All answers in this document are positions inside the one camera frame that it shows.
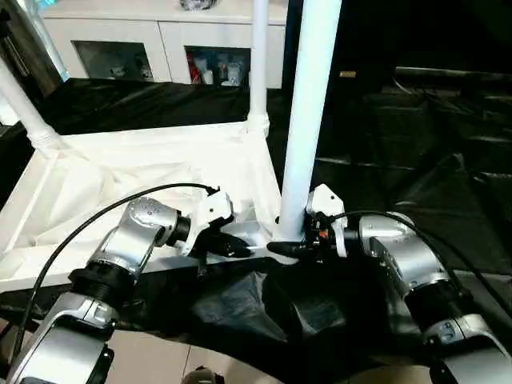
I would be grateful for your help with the white plastic table top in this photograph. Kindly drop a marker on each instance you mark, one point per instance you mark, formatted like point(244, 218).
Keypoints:
point(120, 168)

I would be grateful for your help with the white plastic table leg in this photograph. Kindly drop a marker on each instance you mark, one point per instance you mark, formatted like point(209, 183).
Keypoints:
point(308, 104)
point(24, 112)
point(259, 56)

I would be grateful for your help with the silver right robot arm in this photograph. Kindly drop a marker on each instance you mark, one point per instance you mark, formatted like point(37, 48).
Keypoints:
point(408, 256)

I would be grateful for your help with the black work mat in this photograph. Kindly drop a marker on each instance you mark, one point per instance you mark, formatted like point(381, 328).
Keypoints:
point(432, 200)

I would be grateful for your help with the small brass label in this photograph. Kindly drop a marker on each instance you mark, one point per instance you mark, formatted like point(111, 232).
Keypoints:
point(347, 74)

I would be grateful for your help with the red bottle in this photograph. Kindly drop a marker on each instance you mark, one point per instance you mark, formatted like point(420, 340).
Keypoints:
point(194, 72)

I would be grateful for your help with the white cabinet with glass doors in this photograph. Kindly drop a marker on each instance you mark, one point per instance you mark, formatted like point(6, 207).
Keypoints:
point(120, 36)

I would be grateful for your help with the grey window curtain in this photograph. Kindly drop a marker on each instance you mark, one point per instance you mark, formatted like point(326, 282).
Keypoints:
point(32, 44)

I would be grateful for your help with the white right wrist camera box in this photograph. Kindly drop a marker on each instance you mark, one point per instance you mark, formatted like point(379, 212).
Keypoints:
point(324, 204)

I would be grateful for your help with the grey horizontal rail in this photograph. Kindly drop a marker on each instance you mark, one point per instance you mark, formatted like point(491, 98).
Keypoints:
point(452, 76)

